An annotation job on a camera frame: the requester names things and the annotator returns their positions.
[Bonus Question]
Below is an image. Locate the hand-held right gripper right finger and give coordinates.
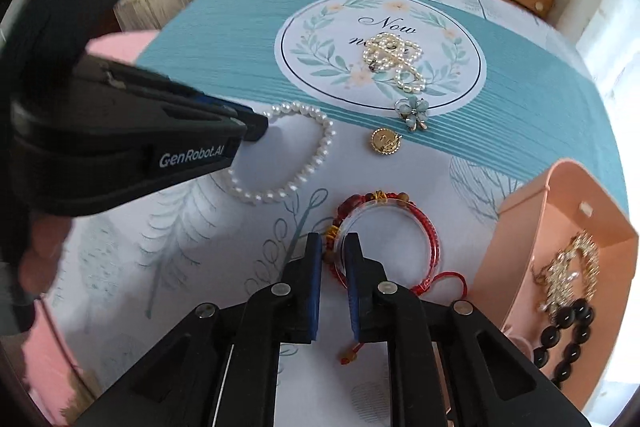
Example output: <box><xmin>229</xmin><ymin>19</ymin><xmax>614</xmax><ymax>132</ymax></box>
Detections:
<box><xmin>345</xmin><ymin>233</ymin><xmax>592</xmax><ymax>427</ymax></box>

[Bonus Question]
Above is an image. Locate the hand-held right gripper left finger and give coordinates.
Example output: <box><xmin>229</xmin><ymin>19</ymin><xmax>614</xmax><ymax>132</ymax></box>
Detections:
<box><xmin>75</xmin><ymin>233</ymin><xmax>322</xmax><ymax>427</ymax></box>

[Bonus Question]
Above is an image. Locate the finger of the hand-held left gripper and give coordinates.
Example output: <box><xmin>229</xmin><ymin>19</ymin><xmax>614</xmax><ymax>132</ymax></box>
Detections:
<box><xmin>220</xmin><ymin>107</ymin><xmax>271</xmax><ymax>144</ymax></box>
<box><xmin>100</xmin><ymin>59</ymin><xmax>253</xmax><ymax>118</ymax></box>

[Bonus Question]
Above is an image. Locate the white pearl bracelet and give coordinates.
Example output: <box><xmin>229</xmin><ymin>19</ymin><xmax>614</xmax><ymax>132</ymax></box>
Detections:
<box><xmin>227</xmin><ymin>101</ymin><xmax>336</xmax><ymax>206</ymax></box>

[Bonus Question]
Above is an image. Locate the red beaded string bracelet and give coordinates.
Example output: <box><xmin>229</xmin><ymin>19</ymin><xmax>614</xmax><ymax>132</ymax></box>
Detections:
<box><xmin>325</xmin><ymin>189</ymin><xmax>471</xmax><ymax>365</ymax></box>

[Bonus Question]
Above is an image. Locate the pink plastic box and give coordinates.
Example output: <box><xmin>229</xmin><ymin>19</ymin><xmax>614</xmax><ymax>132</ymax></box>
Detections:
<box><xmin>470</xmin><ymin>159</ymin><xmax>640</xmax><ymax>418</ymax></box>

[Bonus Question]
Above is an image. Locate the person's left hand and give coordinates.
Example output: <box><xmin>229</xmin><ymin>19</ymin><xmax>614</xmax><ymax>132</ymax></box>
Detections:
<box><xmin>19</xmin><ymin>212</ymin><xmax>72</xmax><ymax>304</ymax></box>

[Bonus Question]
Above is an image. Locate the pink cloth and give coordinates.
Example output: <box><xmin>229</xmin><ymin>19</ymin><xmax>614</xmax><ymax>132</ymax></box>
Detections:
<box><xmin>87</xmin><ymin>29</ymin><xmax>161</xmax><ymax>68</ymax></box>

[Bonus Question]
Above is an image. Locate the teal leaf-print tablecloth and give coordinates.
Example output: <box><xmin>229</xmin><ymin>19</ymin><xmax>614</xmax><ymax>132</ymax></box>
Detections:
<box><xmin>42</xmin><ymin>0</ymin><xmax>632</xmax><ymax>427</ymax></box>

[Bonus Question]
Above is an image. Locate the round gold pendant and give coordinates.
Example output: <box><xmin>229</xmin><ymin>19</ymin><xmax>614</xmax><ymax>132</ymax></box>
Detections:
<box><xmin>370</xmin><ymin>128</ymin><xmax>402</xmax><ymax>155</ymax></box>

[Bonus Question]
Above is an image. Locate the pale blue flower brooch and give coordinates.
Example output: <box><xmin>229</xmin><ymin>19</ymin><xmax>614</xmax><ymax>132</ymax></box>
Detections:
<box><xmin>394</xmin><ymin>96</ymin><xmax>431</xmax><ymax>134</ymax></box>

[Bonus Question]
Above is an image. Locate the tangled pearl necklace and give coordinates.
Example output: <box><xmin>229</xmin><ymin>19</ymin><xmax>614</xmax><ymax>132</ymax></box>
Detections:
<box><xmin>361</xmin><ymin>33</ymin><xmax>427</xmax><ymax>92</ymax></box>

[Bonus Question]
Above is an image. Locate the black bead bracelet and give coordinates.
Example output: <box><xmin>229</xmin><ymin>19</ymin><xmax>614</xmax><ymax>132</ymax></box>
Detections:
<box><xmin>532</xmin><ymin>298</ymin><xmax>597</xmax><ymax>385</ymax></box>

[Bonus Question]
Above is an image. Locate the gold chain jewelry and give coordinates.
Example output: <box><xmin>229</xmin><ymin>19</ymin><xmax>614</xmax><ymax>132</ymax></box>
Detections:
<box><xmin>531</xmin><ymin>231</ymin><xmax>601</xmax><ymax>314</ymax></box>

